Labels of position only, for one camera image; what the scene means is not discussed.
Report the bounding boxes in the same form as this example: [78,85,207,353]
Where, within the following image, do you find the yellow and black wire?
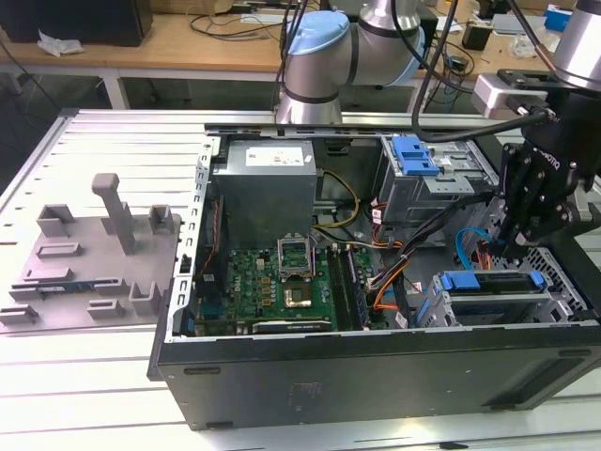
[313,169,361,232]

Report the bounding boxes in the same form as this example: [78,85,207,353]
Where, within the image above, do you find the metal optical drive cage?
[378,135,501,226]

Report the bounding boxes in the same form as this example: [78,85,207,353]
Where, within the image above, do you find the clear plastic bag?
[36,30,85,58]

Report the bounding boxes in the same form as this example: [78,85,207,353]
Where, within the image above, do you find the hard disk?
[417,270,548,330]

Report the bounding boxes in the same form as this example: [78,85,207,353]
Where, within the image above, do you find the orange and yellow wires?
[370,239,408,314]

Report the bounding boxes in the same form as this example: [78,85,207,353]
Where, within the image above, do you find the blue data wire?
[454,226,507,272]

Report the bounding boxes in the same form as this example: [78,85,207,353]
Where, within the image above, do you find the grey power supply unit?
[211,139,316,245]

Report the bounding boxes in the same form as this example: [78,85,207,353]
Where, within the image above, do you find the large black box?
[0,0,154,48]

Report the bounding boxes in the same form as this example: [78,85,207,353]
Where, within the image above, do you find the installed RAM stick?
[345,246,368,328]

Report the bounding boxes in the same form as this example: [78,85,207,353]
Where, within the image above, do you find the black graphics card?
[251,319,332,335]

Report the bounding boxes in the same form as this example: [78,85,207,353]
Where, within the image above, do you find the grey parts rack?
[0,173,184,330]

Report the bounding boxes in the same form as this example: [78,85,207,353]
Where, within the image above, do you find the wooden workbench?
[0,8,601,112]

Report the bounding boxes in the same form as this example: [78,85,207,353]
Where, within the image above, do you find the blue drive bay latch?
[392,134,440,178]

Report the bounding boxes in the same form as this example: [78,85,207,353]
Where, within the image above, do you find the flat grey box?
[490,12,548,35]

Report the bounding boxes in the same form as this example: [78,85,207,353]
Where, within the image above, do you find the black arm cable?
[410,0,555,142]

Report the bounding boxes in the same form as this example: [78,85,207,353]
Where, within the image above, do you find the blue and white box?
[544,4,577,30]

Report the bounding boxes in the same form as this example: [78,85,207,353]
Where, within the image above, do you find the metal socket cover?
[277,232,315,283]

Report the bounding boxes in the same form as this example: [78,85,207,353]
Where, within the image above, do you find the CPU socket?
[281,279,316,310]

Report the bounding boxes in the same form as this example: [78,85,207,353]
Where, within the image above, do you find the green motherboard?
[224,246,391,330]

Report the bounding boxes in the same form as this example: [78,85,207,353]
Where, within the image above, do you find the black rear case fan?
[194,194,229,306]

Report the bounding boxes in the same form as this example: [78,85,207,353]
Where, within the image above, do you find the metal disk bay cage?
[415,270,588,330]

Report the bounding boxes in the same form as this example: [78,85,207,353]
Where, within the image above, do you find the small black box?
[462,23,494,52]

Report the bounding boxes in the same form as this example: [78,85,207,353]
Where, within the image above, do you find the black wire bundle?
[396,194,500,264]

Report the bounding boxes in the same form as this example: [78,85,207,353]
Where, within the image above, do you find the black PC case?
[146,122,601,432]

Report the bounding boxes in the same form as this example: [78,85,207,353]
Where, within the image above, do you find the copper tipped arm cable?
[506,0,558,74]

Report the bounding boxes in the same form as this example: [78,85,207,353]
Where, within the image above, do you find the orange disk power wire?
[474,239,493,272]

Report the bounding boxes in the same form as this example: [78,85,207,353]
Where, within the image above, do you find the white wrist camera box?
[471,69,564,118]

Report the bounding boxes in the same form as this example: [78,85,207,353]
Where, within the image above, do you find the RAM stick with label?
[11,280,118,296]

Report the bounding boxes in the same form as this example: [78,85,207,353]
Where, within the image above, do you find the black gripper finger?
[511,199,588,260]
[497,143,520,258]

